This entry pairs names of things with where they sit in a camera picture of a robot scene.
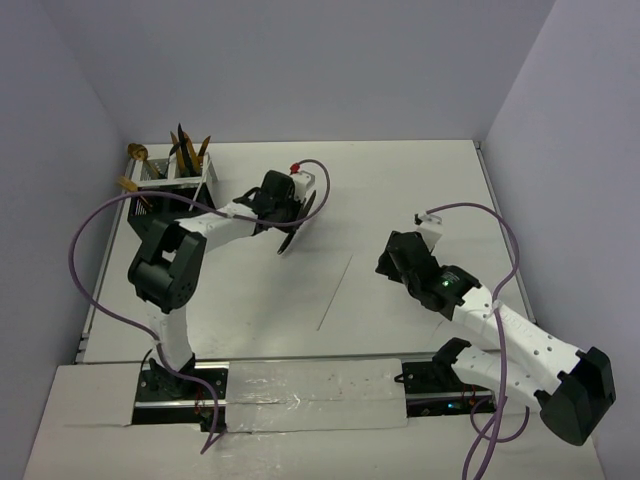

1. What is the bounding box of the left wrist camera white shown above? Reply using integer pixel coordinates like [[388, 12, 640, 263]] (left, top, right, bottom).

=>
[[290, 162, 315, 202]]

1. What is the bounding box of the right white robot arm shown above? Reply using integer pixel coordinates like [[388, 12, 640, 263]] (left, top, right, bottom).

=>
[[376, 231, 616, 446]]

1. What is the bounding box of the gold knife black handle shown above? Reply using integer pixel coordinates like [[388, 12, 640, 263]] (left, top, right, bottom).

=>
[[181, 132, 201, 176]]

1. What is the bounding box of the gold fork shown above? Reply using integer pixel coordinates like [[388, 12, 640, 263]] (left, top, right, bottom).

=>
[[116, 176, 152, 212]]

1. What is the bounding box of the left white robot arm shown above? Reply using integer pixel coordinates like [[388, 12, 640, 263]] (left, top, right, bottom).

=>
[[128, 166, 316, 399]]

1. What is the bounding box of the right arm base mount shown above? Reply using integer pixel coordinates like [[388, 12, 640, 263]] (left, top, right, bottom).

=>
[[394, 360, 495, 418]]

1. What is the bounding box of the gold spoon green handle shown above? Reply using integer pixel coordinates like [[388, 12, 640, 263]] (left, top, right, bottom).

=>
[[127, 143, 161, 179]]

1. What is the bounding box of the clear glass straw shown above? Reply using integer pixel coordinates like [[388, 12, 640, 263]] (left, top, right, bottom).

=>
[[316, 253, 354, 332], [189, 157, 209, 211]]

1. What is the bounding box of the gold knife green handle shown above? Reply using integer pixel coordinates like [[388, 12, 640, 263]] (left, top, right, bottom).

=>
[[170, 131, 185, 177]]

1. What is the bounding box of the black utensil caddy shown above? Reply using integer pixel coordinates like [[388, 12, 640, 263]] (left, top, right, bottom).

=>
[[127, 184, 215, 240]]

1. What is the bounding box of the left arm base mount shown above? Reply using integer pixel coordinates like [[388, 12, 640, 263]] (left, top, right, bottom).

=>
[[131, 358, 229, 433]]

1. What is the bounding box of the black serrated knife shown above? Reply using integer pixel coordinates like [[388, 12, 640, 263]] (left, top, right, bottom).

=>
[[178, 125, 200, 177]]

